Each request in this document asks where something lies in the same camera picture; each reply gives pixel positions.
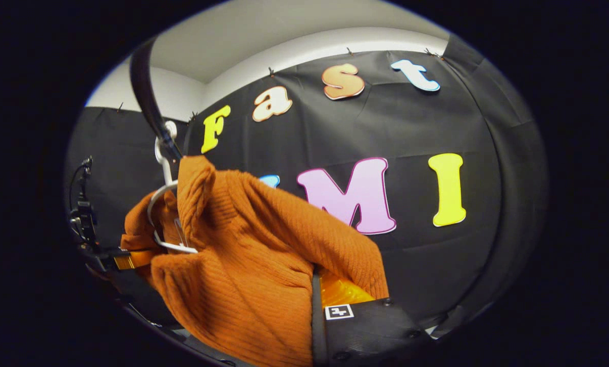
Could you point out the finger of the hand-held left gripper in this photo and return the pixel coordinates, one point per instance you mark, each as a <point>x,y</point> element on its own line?
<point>131,260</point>

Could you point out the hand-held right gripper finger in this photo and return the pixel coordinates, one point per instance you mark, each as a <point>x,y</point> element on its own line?
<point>371,331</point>

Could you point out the white clothes hanger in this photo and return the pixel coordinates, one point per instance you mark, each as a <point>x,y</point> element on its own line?
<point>167,171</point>

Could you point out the black clothes rack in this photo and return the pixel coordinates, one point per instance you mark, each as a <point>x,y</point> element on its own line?
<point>146,97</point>

